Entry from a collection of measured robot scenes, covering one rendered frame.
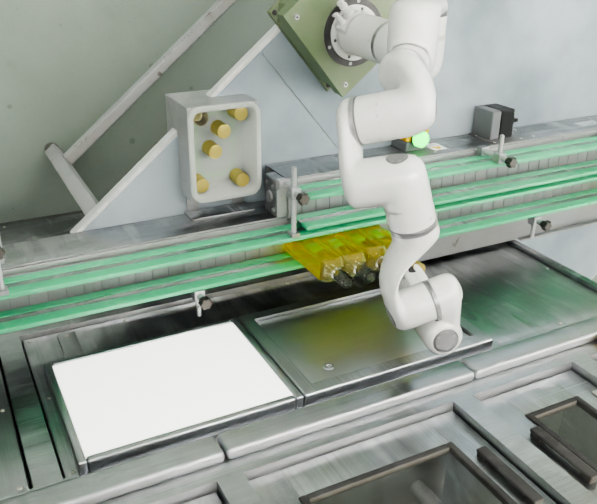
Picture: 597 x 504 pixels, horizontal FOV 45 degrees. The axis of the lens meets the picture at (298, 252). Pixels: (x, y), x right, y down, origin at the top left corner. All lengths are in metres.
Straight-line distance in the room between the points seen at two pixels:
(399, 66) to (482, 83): 0.90
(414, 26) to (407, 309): 0.51
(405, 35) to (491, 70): 0.80
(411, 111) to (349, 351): 0.58
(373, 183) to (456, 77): 0.92
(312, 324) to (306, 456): 0.40
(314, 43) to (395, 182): 0.61
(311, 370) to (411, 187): 0.49
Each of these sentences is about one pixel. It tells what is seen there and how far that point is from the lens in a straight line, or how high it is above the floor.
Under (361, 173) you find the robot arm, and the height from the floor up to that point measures 1.36.
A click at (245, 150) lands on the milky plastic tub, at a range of 1.76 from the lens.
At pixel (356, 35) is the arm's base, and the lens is 1.67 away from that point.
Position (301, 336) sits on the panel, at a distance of 1.62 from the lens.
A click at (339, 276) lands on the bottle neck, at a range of 1.59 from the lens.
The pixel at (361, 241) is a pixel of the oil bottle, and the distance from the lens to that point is 1.71.
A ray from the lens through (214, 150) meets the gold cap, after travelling 1.70.
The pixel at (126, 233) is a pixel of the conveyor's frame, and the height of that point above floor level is 0.81.
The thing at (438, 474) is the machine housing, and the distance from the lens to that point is 1.36.
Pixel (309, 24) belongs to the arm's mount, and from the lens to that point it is 1.71.
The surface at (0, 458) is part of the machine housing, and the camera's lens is 1.45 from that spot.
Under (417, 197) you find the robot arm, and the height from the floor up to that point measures 1.43.
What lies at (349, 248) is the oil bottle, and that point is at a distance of 1.68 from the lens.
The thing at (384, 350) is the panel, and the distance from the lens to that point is 1.59.
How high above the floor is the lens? 2.34
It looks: 54 degrees down
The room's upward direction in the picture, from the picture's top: 130 degrees clockwise
